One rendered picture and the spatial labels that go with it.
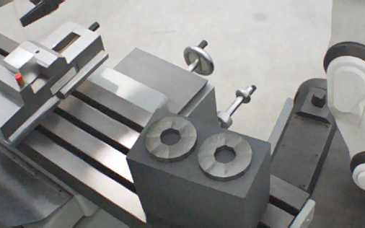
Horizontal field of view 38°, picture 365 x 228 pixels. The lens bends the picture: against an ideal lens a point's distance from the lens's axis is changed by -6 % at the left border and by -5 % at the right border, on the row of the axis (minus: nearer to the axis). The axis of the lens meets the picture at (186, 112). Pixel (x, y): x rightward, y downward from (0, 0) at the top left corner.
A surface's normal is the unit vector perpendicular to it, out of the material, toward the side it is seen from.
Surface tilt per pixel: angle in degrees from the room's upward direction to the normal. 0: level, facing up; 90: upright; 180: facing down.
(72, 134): 0
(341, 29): 90
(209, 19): 0
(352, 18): 90
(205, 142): 0
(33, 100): 90
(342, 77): 90
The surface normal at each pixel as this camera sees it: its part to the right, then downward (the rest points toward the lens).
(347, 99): -0.43, 0.72
